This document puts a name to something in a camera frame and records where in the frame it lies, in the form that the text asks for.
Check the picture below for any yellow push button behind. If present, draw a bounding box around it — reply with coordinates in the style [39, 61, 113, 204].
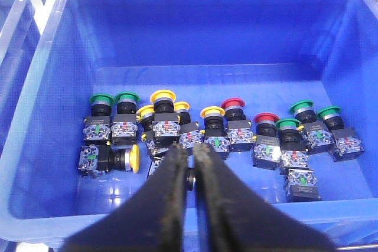
[174, 101, 203, 152]

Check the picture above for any blue bin with buttons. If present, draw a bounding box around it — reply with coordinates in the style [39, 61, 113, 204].
[1, 0, 377, 246]

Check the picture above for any red button at bottom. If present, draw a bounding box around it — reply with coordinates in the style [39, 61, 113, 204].
[285, 168, 321, 202]

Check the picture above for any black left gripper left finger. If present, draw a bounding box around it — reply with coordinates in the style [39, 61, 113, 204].
[63, 144, 187, 251]

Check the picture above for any green push button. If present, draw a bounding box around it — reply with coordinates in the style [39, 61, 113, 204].
[276, 119, 308, 175]
[83, 93, 115, 145]
[111, 91, 140, 146]
[289, 100, 334, 154]
[317, 106, 364, 162]

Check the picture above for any green push button middle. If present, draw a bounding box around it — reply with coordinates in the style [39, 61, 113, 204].
[276, 119, 308, 175]

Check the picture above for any yellow push button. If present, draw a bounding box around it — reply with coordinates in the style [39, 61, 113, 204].
[200, 106, 230, 160]
[136, 104, 168, 159]
[77, 144, 141, 178]
[174, 101, 203, 152]

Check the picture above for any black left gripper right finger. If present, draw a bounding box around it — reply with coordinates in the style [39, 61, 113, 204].
[193, 144, 335, 251]

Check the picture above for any green push button far right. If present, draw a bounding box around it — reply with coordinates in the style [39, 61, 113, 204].
[317, 106, 364, 162]

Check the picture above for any red push button tall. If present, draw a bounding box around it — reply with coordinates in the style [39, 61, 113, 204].
[221, 97, 253, 152]

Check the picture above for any blue target bin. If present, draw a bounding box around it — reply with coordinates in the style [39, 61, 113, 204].
[1, 0, 40, 148]

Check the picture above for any green push button leftmost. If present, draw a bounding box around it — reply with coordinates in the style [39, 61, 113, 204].
[83, 93, 115, 145]

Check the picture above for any red push button low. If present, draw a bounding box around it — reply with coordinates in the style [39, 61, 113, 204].
[252, 113, 281, 170]

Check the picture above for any yellow push button raised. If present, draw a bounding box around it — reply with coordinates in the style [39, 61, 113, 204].
[150, 89, 180, 139]

